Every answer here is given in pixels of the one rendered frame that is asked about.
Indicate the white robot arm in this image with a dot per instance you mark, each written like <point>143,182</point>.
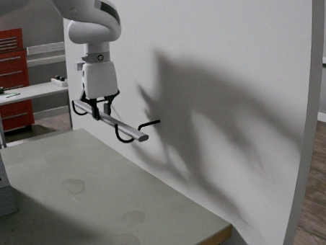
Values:
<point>95,37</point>

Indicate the grey metal rod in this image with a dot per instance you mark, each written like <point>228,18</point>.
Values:
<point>122,127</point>

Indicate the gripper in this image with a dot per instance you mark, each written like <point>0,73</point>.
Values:
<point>102,82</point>

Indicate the white wall panel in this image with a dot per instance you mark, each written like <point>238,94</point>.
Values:
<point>236,87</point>

